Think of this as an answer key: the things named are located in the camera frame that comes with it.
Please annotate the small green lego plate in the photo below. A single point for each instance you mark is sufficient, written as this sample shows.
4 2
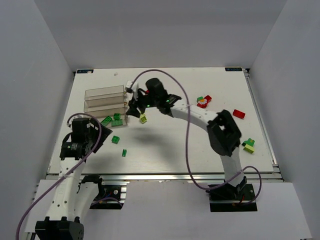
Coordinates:
124 153

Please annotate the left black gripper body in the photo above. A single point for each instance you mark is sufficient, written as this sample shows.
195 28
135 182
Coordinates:
100 135

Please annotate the blue corner label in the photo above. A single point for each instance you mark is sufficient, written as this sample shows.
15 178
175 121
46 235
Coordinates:
84 71
233 69

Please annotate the green square lego brick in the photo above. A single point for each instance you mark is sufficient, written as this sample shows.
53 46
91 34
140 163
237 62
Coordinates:
115 139

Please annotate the right blue corner label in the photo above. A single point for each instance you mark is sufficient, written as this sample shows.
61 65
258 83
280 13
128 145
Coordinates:
233 69

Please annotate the clear three-slot container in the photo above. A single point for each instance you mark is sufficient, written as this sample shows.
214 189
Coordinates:
106 102

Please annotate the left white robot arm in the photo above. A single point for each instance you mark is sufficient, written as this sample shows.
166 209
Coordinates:
70 203

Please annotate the red rectangular lego brick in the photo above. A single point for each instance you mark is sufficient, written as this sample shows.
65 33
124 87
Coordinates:
239 114

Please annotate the aluminium table frame rail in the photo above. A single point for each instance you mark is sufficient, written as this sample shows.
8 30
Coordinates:
275 176

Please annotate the red flower lego piece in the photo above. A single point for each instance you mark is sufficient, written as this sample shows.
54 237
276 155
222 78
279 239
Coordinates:
204 102

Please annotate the green L-shaped lego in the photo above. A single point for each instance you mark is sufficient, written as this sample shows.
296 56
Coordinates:
106 121

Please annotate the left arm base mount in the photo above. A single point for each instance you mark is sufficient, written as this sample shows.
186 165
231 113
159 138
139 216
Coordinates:
106 191

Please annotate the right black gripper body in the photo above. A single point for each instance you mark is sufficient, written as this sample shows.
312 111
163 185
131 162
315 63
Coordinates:
136 104

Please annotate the green and lime lego stack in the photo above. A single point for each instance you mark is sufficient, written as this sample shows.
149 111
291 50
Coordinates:
248 145

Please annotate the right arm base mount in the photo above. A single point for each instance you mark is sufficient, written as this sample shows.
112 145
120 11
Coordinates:
223 200

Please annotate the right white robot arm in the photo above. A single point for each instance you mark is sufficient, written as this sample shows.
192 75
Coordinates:
223 132

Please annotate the left blue corner label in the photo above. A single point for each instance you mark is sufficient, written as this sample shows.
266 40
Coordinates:
84 71

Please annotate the lime lego brick lower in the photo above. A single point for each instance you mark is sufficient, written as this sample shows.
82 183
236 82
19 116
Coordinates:
143 118

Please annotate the green lego on flower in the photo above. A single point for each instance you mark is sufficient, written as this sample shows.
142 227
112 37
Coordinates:
199 98

